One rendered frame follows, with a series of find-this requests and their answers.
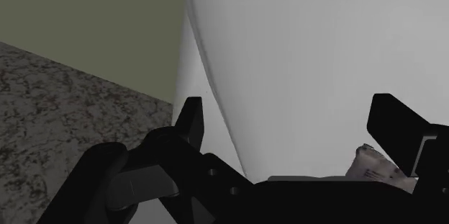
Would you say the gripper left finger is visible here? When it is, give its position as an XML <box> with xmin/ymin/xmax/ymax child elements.
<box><xmin>36</xmin><ymin>96</ymin><xmax>254</xmax><ymax>224</ymax></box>

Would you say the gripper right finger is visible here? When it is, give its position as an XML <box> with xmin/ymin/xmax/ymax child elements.
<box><xmin>366</xmin><ymin>92</ymin><xmax>449</xmax><ymax>197</ymax></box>

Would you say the pale crumpled packet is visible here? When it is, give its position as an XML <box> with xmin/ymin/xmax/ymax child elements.
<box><xmin>345</xmin><ymin>143</ymin><xmax>419</xmax><ymax>194</ymax></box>

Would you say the white toilet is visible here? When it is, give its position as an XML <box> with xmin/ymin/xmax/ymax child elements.
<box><xmin>171</xmin><ymin>0</ymin><xmax>449</xmax><ymax>184</ymax></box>

